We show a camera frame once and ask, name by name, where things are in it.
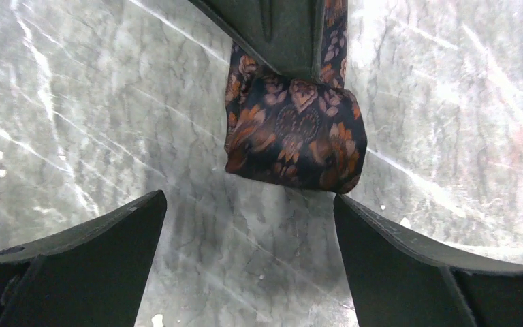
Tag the navy orange paisley tie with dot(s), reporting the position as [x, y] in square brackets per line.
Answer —
[293, 132]

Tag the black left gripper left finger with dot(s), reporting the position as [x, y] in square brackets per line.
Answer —
[92, 274]

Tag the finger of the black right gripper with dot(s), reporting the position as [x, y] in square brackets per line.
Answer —
[285, 35]

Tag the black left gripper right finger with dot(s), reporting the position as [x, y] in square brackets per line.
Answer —
[399, 277]

